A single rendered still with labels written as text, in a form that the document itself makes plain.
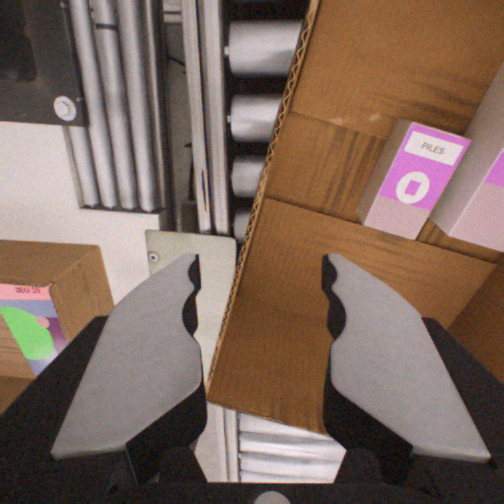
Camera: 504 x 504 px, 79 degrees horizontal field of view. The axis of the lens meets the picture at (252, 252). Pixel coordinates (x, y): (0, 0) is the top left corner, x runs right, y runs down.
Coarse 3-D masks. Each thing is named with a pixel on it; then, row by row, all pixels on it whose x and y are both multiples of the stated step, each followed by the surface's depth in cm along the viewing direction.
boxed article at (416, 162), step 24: (408, 120) 28; (408, 144) 27; (432, 144) 27; (456, 144) 27; (384, 168) 30; (408, 168) 28; (432, 168) 28; (384, 192) 29; (408, 192) 29; (432, 192) 29; (360, 216) 32; (384, 216) 30; (408, 216) 30
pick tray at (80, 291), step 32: (0, 256) 38; (32, 256) 39; (64, 256) 39; (96, 256) 41; (64, 288) 35; (96, 288) 41; (0, 320) 49; (64, 320) 35; (0, 352) 53; (0, 384) 54
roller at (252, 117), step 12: (240, 96) 33; (252, 96) 33; (264, 96) 33; (276, 96) 32; (240, 108) 32; (252, 108) 32; (264, 108) 32; (276, 108) 32; (228, 120) 35; (240, 120) 33; (252, 120) 32; (264, 120) 32; (240, 132) 33; (252, 132) 33; (264, 132) 33
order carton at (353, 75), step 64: (320, 0) 27; (384, 0) 26; (448, 0) 26; (320, 64) 29; (384, 64) 28; (448, 64) 28; (320, 128) 32; (384, 128) 30; (448, 128) 30; (256, 192) 19; (320, 192) 35; (256, 256) 39; (320, 256) 38; (384, 256) 37; (448, 256) 36; (256, 320) 39; (320, 320) 42; (448, 320) 40; (256, 384) 31; (320, 384) 33
